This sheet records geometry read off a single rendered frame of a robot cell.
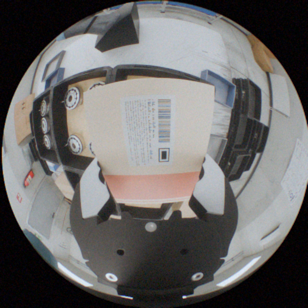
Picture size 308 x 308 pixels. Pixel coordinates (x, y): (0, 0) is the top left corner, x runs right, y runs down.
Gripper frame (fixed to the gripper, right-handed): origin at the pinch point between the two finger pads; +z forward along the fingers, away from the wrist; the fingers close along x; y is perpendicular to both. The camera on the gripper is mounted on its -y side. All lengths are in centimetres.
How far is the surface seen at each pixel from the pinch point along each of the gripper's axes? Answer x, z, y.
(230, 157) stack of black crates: 85, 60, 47
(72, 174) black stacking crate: -47, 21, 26
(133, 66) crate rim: -4.1, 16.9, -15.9
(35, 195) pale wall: -311, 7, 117
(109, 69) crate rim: -10.9, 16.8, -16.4
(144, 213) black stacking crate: -8, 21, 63
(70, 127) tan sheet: -39.2, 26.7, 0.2
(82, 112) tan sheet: -28.8, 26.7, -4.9
